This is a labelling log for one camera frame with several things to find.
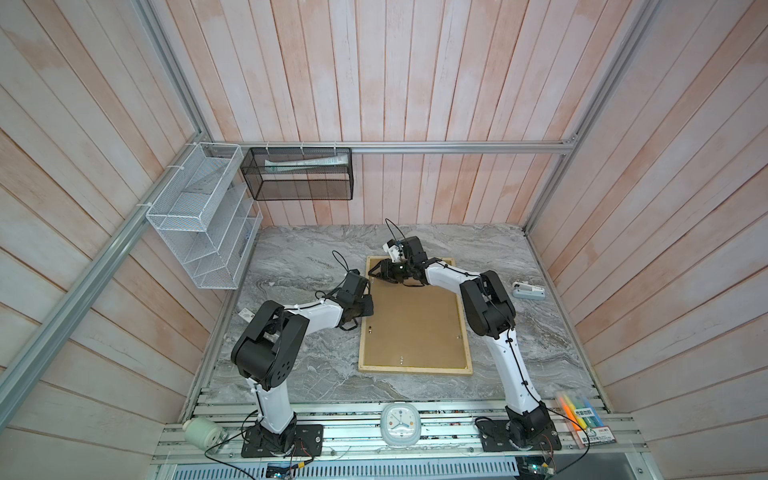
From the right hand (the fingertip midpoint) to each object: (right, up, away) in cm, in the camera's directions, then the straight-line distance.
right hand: (371, 274), depth 103 cm
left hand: (-1, -11, -6) cm, 13 cm away
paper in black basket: (-20, +36, -13) cm, 43 cm away
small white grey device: (+53, -6, -2) cm, 54 cm away
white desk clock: (+8, -36, -30) cm, 48 cm away
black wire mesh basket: (-26, +36, 0) cm, 44 cm away
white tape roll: (-38, -35, -36) cm, 63 cm away
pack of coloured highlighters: (+57, -37, -28) cm, 74 cm away
